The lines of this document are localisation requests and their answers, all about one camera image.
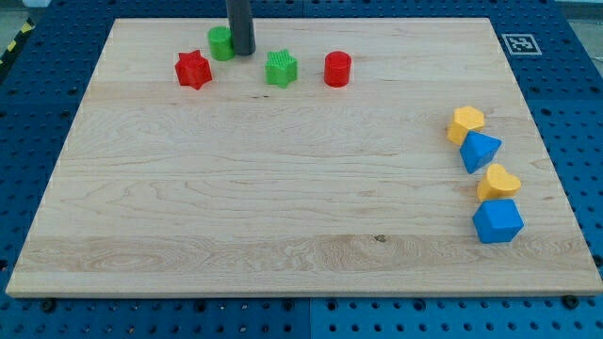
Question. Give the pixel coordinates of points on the yellow heart block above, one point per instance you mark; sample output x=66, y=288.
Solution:
x=497, y=183

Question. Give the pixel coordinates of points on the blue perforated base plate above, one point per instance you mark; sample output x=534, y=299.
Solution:
x=43, y=87

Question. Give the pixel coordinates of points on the light wooden board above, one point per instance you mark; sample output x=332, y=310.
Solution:
x=244, y=189

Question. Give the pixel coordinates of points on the green star block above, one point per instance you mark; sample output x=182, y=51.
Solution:
x=281, y=68

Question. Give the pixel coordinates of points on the red cylinder block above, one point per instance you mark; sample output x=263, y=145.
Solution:
x=337, y=66

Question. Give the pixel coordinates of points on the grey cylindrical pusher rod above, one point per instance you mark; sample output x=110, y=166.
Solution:
x=240, y=18

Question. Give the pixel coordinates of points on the green cylinder block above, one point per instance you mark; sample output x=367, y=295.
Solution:
x=221, y=43

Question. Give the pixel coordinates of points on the white fiducial marker tag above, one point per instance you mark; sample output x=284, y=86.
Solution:
x=520, y=44

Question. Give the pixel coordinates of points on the yellow hexagon block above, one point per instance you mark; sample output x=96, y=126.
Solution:
x=464, y=120

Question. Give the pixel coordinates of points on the blue cube block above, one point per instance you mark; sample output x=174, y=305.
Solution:
x=497, y=221

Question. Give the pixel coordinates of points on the red star block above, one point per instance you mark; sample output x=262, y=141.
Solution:
x=193, y=69

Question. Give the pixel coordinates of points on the blue triangle block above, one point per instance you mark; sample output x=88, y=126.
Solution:
x=478, y=150

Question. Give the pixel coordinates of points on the yellow black hazard tape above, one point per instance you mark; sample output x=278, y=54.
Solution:
x=16, y=46

